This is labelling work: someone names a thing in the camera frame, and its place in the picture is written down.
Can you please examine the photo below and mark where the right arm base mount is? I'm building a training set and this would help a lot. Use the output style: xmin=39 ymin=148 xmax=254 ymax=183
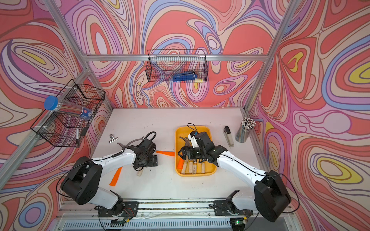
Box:
xmin=209 ymin=190 xmax=253 ymax=218

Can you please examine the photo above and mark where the back wire basket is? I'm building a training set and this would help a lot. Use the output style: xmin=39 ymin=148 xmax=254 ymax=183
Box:
xmin=145 ymin=49 xmax=209 ymax=83

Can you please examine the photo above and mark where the silver bulldog clip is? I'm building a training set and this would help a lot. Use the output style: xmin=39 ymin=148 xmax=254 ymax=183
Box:
xmin=109 ymin=134 xmax=118 ymax=143

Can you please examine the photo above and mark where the left wire basket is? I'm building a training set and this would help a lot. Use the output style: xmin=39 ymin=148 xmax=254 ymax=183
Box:
xmin=30 ymin=80 xmax=106 ymax=147

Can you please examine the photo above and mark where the yellow plastic tray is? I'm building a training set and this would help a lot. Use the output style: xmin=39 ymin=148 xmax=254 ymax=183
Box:
xmin=174 ymin=126 xmax=217 ymax=177

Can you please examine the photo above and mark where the cup of pencils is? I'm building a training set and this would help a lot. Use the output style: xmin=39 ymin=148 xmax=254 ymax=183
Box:
xmin=235 ymin=117 xmax=256 ymax=143

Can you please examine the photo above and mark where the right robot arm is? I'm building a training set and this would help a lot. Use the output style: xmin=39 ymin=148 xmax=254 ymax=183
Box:
xmin=176 ymin=130 xmax=292 ymax=222

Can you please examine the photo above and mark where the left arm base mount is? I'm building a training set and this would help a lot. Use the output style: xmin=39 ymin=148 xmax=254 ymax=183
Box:
xmin=95 ymin=201 xmax=139 ymax=218

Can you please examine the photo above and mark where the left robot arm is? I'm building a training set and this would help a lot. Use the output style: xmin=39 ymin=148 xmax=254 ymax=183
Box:
xmin=60 ymin=131 xmax=158 ymax=216

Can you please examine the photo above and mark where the blue tool in basket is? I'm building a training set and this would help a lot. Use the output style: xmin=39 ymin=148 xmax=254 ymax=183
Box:
xmin=172 ymin=71 xmax=198 ymax=82

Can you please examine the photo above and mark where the black marker in basket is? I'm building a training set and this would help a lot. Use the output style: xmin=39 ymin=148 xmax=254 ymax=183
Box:
xmin=76 ymin=129 xmax=80 ymax=147

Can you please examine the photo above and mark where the wire basket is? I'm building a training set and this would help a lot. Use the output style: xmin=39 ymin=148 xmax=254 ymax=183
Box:
xmin=145 ymin=49 xmax=209 ymax=83
xmin=30 ymin=80 xmax=106 ymax=147

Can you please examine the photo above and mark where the clear bottle blue cap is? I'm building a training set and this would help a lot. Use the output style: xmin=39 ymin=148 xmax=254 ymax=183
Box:
xmin=44 ymin=96 xmax=93 ymax=120

